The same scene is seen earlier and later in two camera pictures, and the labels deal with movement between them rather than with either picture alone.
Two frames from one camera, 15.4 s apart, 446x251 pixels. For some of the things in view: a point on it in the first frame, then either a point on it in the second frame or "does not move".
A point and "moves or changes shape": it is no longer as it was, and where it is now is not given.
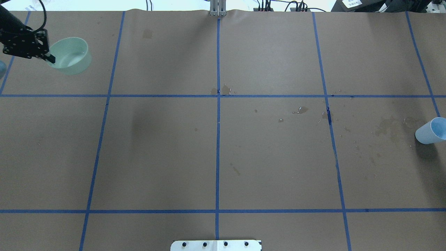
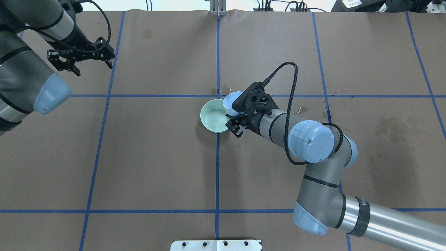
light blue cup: (433, 131) → (228, 101)
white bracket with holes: (216, 245) does not move
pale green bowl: (72, 56) moves or changes shape
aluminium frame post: (218, 8) does not move
